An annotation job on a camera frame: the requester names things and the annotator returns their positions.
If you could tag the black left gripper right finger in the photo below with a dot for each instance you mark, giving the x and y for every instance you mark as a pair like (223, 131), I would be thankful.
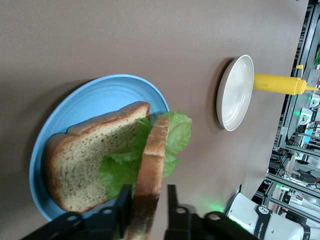
(190, 222)

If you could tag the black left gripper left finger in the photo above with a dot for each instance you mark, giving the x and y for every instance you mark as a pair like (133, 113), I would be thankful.
(100, 222)

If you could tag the brown bread slice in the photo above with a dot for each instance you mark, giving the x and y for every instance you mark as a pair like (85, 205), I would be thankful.
(152, 170)
(87, 160)

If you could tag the green lettuce leaf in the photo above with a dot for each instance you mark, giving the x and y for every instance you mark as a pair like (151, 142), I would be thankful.
(155, 150)

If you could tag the yellow squeeze bottle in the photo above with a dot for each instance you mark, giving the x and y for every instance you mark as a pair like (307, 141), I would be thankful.
(277, 83)

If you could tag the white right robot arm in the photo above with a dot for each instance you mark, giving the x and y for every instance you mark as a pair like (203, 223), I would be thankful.
(270, 220)

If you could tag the blue round plate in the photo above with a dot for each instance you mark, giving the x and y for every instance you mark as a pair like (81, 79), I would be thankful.
(100, 100)

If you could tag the white round plate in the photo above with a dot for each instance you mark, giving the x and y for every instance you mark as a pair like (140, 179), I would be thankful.
(235, 95)

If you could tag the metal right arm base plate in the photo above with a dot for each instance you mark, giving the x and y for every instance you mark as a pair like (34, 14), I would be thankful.
(231, 200)

